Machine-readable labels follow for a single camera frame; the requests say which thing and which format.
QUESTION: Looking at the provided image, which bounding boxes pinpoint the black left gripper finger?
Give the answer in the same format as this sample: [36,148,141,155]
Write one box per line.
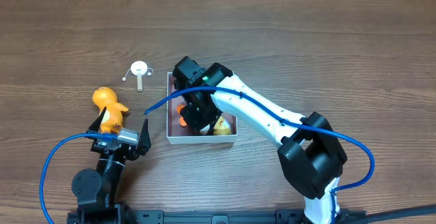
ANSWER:
[137,118,151,156]
[87,107,106,133]

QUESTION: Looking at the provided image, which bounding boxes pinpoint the white plush duck toy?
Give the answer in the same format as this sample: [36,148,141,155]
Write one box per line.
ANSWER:
[176,103,232,135]

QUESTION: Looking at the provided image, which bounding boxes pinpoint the white box with pink inside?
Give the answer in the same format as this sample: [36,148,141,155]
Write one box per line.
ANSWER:
[166,71,238,146]

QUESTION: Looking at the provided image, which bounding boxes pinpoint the orange dinosaur figure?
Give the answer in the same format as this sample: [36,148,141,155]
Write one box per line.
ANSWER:
[92,86,129,133]

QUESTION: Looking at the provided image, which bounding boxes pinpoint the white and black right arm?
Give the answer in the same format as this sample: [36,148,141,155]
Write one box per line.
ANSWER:
[172,57,347,223]

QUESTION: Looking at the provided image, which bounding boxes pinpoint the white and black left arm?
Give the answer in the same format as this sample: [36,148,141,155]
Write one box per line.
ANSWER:
[72,115,151,213]

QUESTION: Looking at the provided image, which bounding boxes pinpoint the white wooden rattle drum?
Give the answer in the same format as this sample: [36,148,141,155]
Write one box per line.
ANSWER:
[122,61,154,92]

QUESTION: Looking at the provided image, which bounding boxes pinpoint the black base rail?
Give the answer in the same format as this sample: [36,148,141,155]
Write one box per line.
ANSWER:
[66,204,435,224]

